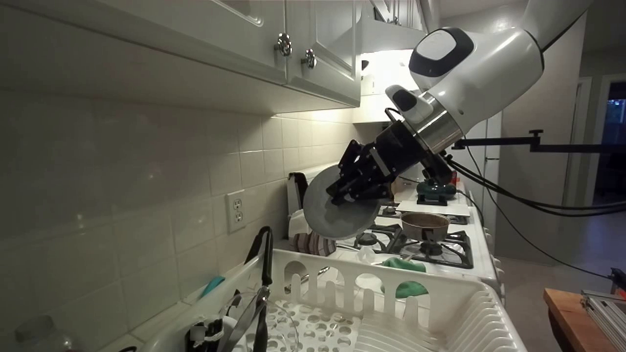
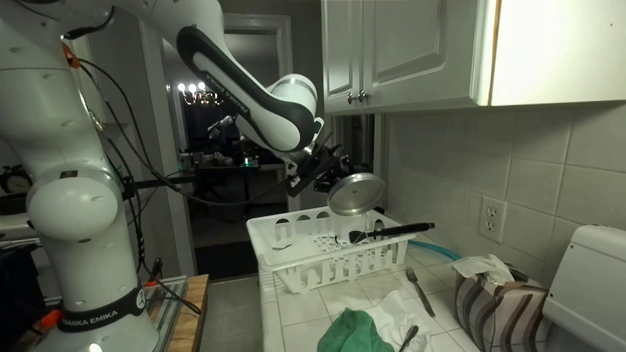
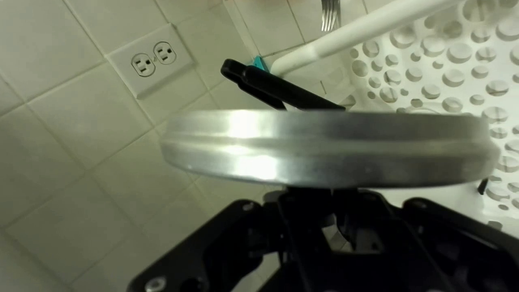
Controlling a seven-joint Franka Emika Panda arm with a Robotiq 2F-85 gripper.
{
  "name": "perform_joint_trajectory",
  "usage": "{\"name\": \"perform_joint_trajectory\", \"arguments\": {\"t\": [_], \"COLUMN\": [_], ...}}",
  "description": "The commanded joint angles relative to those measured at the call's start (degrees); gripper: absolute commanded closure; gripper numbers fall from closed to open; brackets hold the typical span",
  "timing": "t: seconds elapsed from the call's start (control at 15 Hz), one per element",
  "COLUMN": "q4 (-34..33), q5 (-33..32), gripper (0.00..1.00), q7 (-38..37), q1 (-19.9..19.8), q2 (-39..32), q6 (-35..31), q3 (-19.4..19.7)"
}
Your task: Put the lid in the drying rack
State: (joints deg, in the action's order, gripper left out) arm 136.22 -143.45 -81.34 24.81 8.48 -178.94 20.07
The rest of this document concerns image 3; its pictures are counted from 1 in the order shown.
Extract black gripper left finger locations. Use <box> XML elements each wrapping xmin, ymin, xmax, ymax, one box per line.
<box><xmin>129</xmin><ymin>189</ymin><xmax>328</xmax><ymax>292</ymax></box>

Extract white plastic drying rack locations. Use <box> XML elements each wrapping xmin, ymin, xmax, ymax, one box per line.
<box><xmin>268</xmin><ymin>0</ymin><xmax>519</xmax><ymax>236</ymax></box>

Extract teal sponge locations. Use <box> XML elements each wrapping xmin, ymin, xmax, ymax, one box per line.
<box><xmin>252</xmin><ymin>53</ymin><xmax>272</xmax><ymax>74</ymax></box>

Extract metal fork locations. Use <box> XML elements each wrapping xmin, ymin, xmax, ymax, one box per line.
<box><xmin>319</xmin><ymin>0</ymin><xmax>345</xmax><ymax>35</ymax></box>

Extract white wall outlet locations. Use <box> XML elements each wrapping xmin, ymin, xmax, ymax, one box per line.
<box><xmin>108</xmin><ymin>23</ymin><xmax>195</xmax><ymax>101</ymax></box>

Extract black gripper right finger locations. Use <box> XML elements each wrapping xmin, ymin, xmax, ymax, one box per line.
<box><xmin>323</xmin><ymin>189</ymin><xmax>519</xmax><ymax>292</ymax></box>

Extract metal pot lid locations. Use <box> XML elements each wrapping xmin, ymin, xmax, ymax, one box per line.
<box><xmin>158</xmin><ymin>108</ymin><xmax>503</xmax><ymax>192</ymax></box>

